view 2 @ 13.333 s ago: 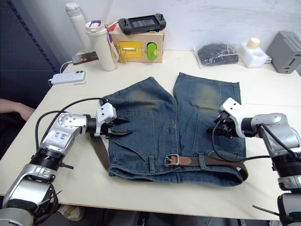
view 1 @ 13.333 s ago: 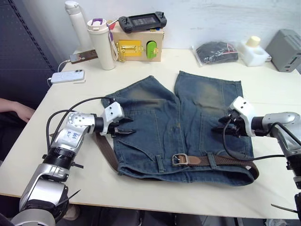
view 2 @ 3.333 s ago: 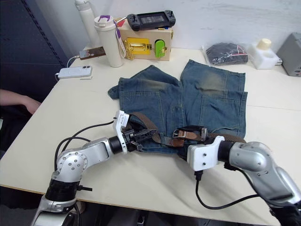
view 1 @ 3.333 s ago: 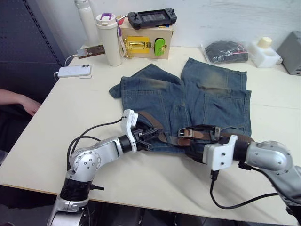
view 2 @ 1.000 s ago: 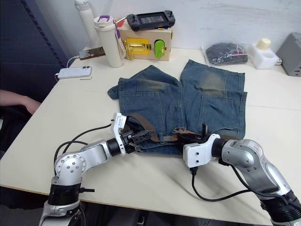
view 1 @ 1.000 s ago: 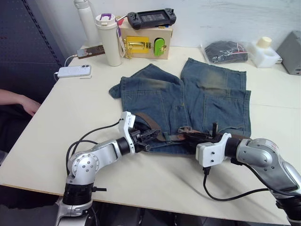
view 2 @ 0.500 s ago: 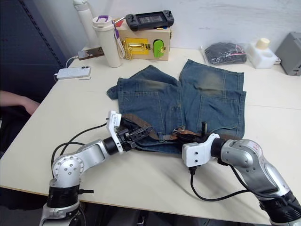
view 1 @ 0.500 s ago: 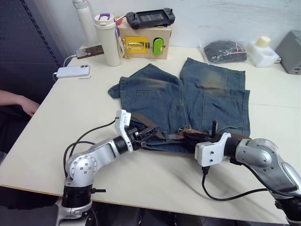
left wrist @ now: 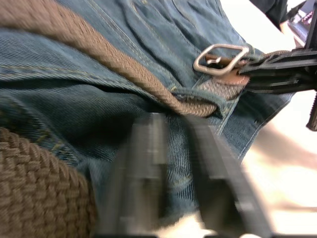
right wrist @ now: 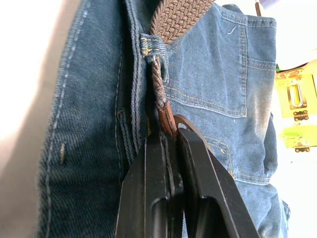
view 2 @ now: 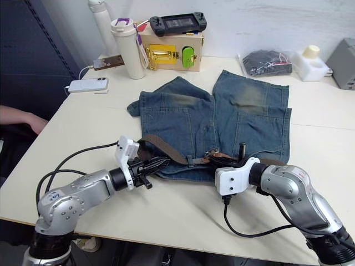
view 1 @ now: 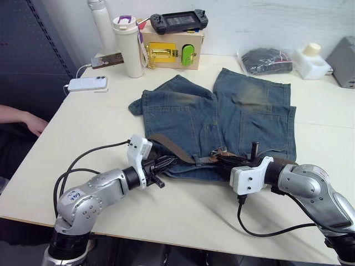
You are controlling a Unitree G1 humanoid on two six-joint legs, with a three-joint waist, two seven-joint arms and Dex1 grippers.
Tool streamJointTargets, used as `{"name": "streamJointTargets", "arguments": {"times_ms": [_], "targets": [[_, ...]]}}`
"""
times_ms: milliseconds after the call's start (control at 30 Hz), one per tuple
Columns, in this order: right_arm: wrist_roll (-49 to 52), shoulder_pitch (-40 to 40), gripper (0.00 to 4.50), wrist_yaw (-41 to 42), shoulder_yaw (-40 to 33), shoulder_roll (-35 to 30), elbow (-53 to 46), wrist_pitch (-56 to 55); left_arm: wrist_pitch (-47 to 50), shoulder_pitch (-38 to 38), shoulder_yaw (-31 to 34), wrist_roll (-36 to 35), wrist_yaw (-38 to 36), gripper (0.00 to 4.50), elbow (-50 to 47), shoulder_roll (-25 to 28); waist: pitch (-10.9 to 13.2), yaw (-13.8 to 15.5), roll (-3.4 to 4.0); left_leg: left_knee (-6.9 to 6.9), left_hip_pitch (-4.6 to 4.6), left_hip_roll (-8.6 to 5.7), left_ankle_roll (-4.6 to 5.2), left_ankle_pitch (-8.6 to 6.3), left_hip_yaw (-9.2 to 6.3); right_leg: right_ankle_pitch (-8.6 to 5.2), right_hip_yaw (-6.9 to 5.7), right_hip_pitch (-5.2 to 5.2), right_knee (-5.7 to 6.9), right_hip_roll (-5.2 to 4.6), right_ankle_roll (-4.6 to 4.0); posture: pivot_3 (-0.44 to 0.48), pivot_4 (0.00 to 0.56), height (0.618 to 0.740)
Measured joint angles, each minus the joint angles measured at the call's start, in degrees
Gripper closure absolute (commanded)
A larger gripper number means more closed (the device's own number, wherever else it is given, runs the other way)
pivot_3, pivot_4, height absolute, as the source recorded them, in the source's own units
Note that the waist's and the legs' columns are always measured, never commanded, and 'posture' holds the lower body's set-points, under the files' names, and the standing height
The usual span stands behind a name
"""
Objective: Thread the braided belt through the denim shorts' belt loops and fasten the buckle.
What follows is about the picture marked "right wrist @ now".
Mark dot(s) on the brown braided belt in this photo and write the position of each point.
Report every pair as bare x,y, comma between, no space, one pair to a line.
178,22

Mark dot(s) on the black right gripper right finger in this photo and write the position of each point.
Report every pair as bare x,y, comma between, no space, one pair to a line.
210,183

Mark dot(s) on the blue denim shorts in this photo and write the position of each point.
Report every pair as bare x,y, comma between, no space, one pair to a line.
210,74

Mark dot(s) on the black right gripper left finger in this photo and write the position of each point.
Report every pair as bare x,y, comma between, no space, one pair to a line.
144,188

